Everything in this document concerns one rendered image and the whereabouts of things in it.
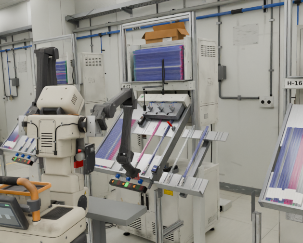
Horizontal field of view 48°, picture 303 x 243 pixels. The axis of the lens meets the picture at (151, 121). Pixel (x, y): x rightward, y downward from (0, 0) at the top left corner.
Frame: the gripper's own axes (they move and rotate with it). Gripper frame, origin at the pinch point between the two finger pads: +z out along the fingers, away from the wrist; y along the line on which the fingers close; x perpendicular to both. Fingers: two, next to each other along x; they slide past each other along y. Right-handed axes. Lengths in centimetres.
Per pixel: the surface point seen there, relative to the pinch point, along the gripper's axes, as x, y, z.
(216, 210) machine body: -31, -12, 100
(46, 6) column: -232, 310, -32
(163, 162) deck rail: -18.1, -10.8, 3.0
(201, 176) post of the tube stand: -15.3, -40.9, 8.0
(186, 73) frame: -83, -11, -22
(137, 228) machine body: 16, 33, 66
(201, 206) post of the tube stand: -1.1, -41.2, 23.0
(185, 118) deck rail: -59, -11, 3
